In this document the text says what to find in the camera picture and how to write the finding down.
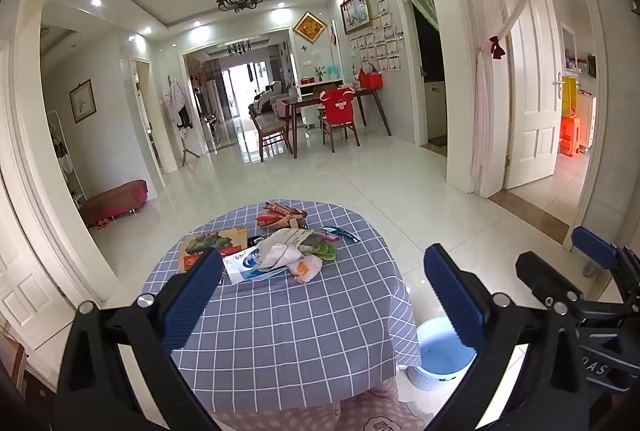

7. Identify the white and blue tissue packet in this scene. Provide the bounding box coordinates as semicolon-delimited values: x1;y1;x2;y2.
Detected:
221;247;288;284

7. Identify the light blue plastic bin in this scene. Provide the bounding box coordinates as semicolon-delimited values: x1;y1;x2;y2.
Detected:
407;317;478;392

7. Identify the round table, grey checked tablecloth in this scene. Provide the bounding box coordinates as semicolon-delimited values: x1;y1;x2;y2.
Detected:
141;199;421;414

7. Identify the crumpled white paper bag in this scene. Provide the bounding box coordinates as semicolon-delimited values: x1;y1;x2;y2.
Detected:
255;228;321;272

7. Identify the grey sofa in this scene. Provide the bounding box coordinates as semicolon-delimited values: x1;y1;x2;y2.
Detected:
252;81;288;112

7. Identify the white shelf rack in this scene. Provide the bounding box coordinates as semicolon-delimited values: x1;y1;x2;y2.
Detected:
47;110;88;212

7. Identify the wooden chair with red cover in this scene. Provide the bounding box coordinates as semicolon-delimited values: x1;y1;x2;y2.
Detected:
319;87;361;153

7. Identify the orange plastic stool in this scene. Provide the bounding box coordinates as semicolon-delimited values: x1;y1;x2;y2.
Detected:
559;116;583;156

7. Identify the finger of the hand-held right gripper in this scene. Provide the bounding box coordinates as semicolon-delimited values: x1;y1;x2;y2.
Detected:
571;226;640;294
515;251;587;312

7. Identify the red snack packet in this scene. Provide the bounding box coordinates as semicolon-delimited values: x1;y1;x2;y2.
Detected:
255;202;307;228

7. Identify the blue and white wrapper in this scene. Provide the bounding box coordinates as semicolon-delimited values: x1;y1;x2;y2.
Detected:
320;226;362;244

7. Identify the framed wall picture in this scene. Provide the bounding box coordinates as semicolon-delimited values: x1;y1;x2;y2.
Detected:
69;79;97;124

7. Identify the red gift bag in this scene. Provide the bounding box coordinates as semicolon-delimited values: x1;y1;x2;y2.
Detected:
358;63;385;90

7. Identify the white panel door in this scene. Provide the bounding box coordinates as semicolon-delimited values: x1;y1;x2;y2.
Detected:
502;0;566;190

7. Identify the wooden dining table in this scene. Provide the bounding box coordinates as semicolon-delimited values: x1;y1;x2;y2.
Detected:
282;86;392;159

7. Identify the pink checked cloth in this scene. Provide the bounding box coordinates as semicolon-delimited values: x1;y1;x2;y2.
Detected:
215;378;436;431

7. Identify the pink bench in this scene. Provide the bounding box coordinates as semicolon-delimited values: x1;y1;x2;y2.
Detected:
80;179;149;228

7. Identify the green wrapper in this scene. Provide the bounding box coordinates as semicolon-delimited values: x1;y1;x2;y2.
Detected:
312;241;340;262

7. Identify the cardboard box with green picture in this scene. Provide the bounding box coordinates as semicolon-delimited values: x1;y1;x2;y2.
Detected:
179;227;250;273

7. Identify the white cabinet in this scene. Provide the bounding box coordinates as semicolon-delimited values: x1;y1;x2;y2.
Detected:
425;78;447;139

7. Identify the orange and white wrapper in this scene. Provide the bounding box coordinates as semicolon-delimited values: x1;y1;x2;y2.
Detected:
287;255;323;286

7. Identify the red and gold diamond decoration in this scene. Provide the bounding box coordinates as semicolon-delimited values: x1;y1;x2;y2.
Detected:
292;11;328;44

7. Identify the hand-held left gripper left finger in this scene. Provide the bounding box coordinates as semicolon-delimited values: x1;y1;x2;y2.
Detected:
54;248;224;431

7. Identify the framed painting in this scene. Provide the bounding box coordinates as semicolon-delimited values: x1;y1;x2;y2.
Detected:
340;0;373;35

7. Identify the row of wall certificates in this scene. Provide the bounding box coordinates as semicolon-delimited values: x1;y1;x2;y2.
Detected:
350;0;403;72

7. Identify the coat stand with clothes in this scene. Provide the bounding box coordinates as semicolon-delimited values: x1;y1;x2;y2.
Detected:
161;76;198;166

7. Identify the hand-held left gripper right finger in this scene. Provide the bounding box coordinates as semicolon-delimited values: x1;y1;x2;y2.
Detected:
424;243;593;431

